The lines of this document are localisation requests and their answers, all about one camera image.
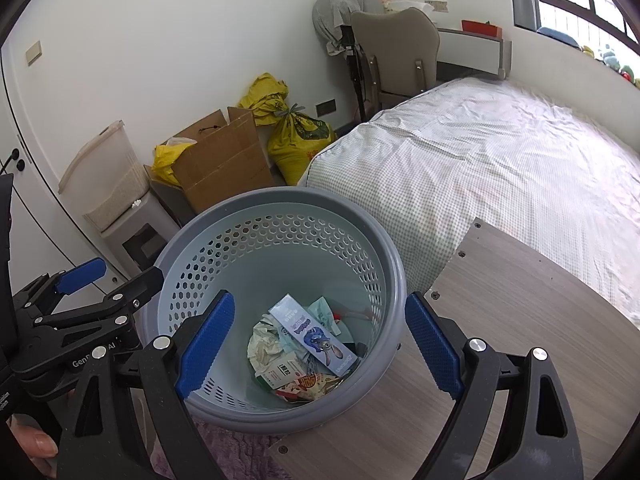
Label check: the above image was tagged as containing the long pale blue box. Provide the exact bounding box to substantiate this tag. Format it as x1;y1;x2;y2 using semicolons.
268;294;358;377

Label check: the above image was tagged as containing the light blue mask packet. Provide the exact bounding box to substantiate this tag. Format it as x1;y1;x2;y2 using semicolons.
277;297;353;361

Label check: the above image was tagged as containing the white tissue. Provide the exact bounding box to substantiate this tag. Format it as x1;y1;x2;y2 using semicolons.
247;312;288;376

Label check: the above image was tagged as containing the white wardrobe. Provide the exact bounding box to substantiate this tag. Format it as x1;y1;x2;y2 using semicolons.
0;45;136;301

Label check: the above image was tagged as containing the tied yellow printed sack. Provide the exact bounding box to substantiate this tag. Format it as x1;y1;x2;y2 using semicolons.
266;105;337;187

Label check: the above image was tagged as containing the row of small plush toys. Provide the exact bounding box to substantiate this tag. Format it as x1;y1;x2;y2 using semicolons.
580;42;640;91

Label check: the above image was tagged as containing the bed with checked sheet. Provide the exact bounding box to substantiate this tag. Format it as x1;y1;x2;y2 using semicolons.
297;77;640;328

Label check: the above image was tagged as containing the beige padded chair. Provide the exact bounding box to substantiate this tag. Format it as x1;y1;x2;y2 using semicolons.
342;7;442;123

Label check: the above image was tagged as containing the yellow plastic bag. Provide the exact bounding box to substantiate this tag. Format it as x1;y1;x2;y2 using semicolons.
151;137;198;188

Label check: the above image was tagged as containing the white and grey desk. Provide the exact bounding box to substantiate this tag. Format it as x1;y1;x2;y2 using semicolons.
432;27;513;81

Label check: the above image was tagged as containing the crumpled yellow bag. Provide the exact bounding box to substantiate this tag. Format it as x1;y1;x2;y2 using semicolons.
237;72;291;126

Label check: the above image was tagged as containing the grey cloth on chair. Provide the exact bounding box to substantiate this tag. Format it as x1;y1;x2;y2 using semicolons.
312;0;383;56

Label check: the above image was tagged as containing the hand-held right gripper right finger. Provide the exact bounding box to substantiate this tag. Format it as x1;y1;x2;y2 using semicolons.
404;292;586;480

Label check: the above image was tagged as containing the red box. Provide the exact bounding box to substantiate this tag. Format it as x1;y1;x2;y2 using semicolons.
461;19;502;37

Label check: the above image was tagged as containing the translucent rice container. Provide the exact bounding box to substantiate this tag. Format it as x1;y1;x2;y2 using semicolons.
57;120;151;233

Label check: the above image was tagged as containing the grey perforated wastebasket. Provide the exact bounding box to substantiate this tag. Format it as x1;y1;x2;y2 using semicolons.
135;187;408;436

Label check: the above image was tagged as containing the blue cushion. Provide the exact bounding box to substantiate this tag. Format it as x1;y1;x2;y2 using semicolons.
537;26;583;51

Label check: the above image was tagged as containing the crinkled snack wrapper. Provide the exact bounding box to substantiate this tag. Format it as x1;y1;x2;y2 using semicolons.
272;372;343;403

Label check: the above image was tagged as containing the purple fluffy rug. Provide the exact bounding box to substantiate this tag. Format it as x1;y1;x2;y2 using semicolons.
150;410;291;480

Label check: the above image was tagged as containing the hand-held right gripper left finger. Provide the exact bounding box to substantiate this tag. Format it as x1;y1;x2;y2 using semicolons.
55;289;236;480

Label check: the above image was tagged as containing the green medicine box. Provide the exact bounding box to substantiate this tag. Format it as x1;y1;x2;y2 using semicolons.
257;355;311;391

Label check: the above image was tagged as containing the person's left hand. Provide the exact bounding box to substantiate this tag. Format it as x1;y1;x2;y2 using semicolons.
5;412;63;480

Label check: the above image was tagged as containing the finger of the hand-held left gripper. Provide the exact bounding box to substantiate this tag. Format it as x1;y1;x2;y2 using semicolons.
35;266;165;332
12;257;108;318

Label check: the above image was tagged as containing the brown cardboard box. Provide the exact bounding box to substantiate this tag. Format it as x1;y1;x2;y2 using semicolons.
170;106;275;215

